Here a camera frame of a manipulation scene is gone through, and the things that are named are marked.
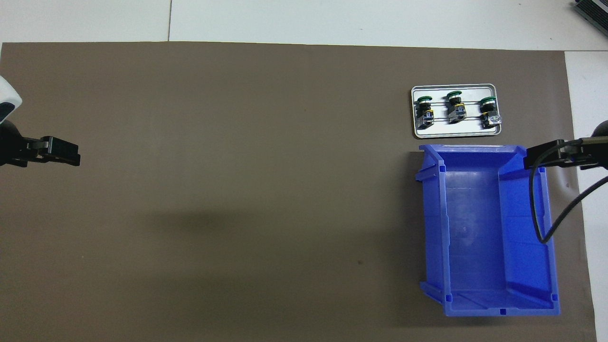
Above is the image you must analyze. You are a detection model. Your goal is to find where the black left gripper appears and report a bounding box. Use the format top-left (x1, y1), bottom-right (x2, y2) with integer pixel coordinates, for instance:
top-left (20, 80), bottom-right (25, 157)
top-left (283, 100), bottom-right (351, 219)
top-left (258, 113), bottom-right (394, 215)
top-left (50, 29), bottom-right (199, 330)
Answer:
top-left (0, 120), bottom-right (81, 168)

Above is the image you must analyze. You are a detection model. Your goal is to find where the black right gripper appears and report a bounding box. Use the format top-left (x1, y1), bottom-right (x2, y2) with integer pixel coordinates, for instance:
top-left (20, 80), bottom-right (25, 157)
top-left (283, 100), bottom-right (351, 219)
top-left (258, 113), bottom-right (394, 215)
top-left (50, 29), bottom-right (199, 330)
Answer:
top-left (523, 120), bottom-right (608, 171)

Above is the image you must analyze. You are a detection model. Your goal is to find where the green push button switch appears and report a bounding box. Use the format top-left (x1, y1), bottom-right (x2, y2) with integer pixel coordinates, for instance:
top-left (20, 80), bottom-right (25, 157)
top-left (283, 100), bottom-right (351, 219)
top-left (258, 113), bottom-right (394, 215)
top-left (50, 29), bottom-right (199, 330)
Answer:
top-left (446, 90), bottom-right (467, 124)
top-left (416, 96), bottom-right (436, 130)
top-left (479, 96), bottom-right (502, 130)

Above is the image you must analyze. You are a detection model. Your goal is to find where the silver metal tray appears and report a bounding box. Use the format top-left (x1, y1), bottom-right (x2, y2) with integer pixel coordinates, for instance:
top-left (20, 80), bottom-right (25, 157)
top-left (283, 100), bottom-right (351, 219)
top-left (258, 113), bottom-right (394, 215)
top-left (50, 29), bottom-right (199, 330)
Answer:
top-left (411, 84), bottom-right (503, 139)

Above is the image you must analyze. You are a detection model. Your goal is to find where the blue plastic storage bin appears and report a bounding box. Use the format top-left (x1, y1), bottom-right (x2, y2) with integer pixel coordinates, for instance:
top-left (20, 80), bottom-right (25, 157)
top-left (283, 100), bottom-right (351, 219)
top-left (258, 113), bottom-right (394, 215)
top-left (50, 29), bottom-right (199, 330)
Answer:
top-left (415, 144), bottom-right (561, 317)

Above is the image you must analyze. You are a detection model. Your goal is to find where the grey ribbed device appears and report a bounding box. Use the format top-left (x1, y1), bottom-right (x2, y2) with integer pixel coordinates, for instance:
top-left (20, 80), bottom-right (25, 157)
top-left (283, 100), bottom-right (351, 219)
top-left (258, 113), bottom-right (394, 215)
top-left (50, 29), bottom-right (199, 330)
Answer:
top-left (572, 0), bottom-right (608, 31)

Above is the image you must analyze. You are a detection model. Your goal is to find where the brown table mat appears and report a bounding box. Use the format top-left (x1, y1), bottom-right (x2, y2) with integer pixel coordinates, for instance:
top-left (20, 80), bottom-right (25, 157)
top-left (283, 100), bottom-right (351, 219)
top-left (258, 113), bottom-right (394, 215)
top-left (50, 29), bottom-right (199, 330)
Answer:
top-left (0, 42), bottom-right (598, 342)

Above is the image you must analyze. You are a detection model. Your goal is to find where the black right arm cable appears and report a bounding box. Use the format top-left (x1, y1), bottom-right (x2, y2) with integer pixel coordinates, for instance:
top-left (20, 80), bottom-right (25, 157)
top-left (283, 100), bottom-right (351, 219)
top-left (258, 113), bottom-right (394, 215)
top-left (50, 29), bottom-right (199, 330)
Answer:
top-left (529, 136), bottom-right (608, 244)

